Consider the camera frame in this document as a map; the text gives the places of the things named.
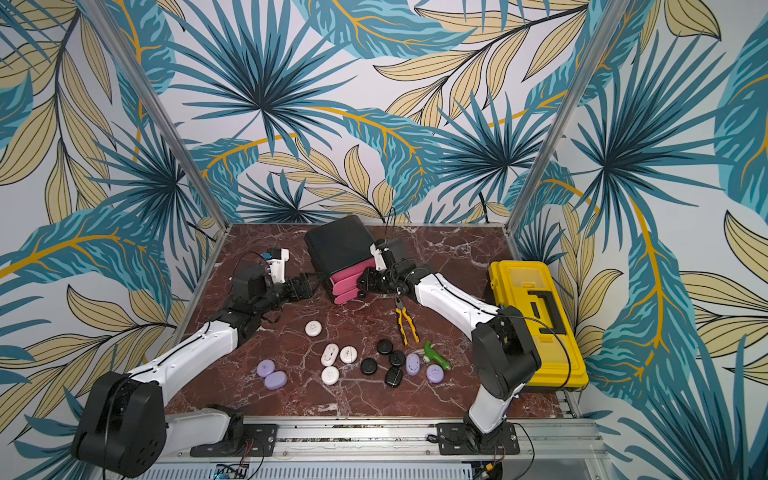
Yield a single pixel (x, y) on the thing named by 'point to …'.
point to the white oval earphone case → (329, 354)
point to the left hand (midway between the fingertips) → (314, 280)
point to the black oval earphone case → (393, 376)
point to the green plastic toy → (433, 356)
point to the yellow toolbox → (533, 287)
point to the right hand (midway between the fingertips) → (361, 280)
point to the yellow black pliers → (400, 311)
